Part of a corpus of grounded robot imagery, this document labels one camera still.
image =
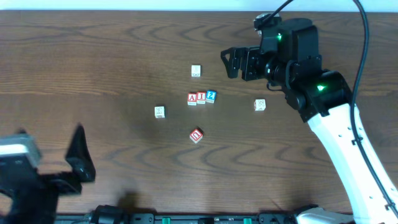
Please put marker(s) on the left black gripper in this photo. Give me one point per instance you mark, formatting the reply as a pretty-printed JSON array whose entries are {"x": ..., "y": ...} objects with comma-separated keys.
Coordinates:
[{"x": 58, "y": 183}]

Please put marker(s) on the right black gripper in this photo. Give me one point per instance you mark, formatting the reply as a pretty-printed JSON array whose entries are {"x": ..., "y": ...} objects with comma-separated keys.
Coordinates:
[{"x": 249, "y": 64}]

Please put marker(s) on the blue number 2 block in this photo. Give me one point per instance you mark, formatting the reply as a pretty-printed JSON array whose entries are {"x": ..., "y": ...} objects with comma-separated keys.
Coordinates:
[{"x": 211, "y": 96}]

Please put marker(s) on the red letter I block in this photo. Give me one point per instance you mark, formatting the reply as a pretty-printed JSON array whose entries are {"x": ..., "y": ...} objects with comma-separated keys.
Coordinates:
[{"x": 201, "y": 98}]

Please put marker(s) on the red letter A block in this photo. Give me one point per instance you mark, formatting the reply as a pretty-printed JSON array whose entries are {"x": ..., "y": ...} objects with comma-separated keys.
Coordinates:
[{"x": 192, "y": 99}]

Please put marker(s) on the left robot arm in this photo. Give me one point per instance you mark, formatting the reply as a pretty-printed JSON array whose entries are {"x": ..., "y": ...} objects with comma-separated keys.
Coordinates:
[{"x": 35, "y": 196}]

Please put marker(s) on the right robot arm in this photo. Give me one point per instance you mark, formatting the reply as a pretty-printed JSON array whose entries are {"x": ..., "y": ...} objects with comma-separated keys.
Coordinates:
[{"x": 288, "y": 58}]

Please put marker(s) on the white block centre top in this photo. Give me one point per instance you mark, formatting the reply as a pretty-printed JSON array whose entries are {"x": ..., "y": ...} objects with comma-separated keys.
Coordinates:
[{"x": 196, "y": 71}]

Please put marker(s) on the white block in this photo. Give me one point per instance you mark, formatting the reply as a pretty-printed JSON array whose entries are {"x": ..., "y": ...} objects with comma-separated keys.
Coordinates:
[
  {"x": 196, "y": 71},
  {"x": 159, "y": 111},
  {"x": 260, "y": 104}
]

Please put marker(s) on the white block right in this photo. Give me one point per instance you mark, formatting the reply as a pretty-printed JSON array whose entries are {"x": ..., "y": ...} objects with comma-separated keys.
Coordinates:
[{"x": 260, "y": 104}]

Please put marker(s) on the red letter U block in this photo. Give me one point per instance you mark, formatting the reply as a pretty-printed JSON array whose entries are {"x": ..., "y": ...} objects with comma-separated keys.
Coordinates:
[{"x": 196, "y": 135}]

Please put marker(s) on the white block left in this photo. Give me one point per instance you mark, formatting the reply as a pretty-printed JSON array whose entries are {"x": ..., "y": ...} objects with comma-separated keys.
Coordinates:
[{"x": 159, "y": 111}]

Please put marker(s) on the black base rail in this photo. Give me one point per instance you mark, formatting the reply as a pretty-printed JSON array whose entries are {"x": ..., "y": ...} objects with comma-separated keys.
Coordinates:
[{"x": 148, "y": 218}]

